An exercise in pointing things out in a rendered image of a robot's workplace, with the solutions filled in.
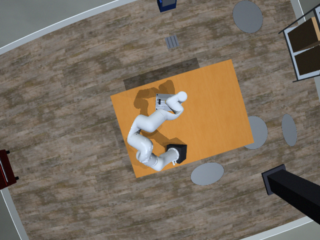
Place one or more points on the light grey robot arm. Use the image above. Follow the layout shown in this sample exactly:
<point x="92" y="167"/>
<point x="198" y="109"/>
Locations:
<point x="149" y="124"/>

